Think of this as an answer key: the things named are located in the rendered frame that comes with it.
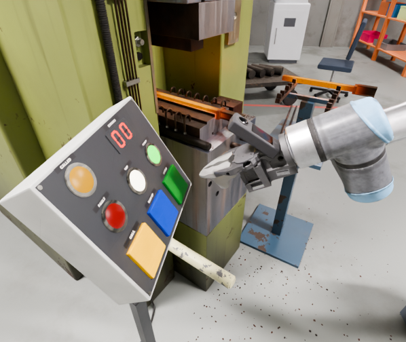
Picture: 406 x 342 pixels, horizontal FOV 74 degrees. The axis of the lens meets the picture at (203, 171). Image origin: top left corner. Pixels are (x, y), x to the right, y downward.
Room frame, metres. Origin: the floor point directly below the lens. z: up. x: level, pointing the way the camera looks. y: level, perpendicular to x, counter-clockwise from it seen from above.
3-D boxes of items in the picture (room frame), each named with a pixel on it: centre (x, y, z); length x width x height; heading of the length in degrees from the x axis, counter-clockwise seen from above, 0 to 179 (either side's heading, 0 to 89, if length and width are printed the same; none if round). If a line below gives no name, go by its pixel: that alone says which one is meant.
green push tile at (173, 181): (0.52, 0.07, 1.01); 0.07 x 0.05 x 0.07; 169
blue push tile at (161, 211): (0.42, 0.09, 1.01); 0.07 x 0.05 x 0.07; 169
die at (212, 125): (1.07, 0.12, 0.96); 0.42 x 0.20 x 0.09; 54
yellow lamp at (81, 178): (0.34, 0.19, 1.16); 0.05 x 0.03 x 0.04; 144
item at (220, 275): (0.61, 0.08, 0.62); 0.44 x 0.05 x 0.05; 54
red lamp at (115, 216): (0.33, 0.15, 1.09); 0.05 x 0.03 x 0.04; 144
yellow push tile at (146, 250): (0.32, 0.11, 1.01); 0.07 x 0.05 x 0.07; 169
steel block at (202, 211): (1.12, 0.10, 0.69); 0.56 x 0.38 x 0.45; 54
